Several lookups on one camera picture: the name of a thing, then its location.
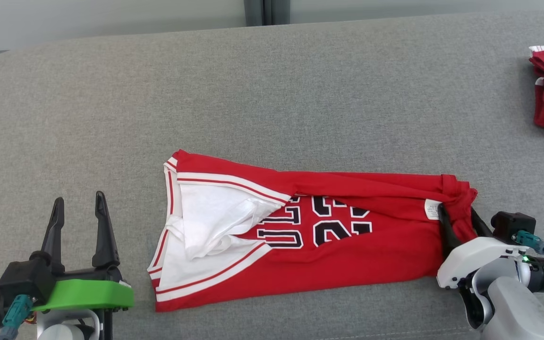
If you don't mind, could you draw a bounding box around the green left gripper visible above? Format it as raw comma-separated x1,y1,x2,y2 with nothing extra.
31,190,135,312

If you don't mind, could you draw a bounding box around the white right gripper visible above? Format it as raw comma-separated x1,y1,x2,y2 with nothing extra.
436,204,528,289

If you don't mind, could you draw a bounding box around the red basketball jersey white trim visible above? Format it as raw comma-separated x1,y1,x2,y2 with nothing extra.
147,149,479,313

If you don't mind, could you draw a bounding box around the right cable with teal connector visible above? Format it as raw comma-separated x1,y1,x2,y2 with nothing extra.
512,230,544,298

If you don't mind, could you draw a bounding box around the cable with teal connector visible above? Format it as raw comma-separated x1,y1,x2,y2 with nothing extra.
512,230,544,298
0,294,34,340

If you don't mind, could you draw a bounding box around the left cable with teal connector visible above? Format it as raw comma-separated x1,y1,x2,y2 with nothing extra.
0,294,34,340

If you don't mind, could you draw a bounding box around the grey partition post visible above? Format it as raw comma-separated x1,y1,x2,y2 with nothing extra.
244,0,291,26

